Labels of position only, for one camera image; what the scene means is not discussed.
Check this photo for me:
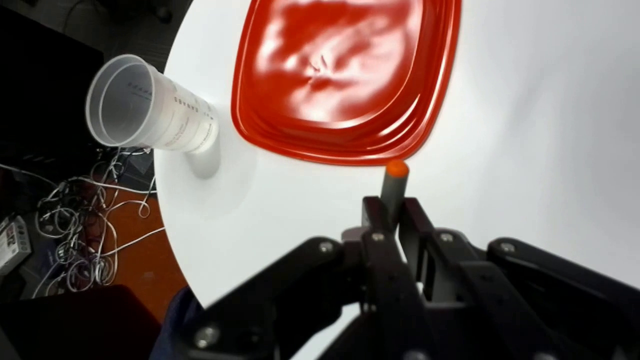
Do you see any white floor cable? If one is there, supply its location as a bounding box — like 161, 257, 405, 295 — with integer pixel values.
28, 146, 169, 298

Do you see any orange capped grey marker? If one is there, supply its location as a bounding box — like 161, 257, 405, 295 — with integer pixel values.
380, 159, 411, 228

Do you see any red square plate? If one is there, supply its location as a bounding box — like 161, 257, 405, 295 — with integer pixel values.
233, 0, 463, 165

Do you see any clear plastic measuring cup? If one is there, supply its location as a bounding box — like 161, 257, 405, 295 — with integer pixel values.
85, 54, 218, 153

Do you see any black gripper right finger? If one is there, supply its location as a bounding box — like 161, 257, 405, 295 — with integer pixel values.
400, 197, 434, 257

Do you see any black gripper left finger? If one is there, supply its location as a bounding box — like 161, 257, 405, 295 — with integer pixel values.
363, 195, 391, 241

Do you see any round white table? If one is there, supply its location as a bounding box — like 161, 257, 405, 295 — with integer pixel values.
153, 0, 640, 360

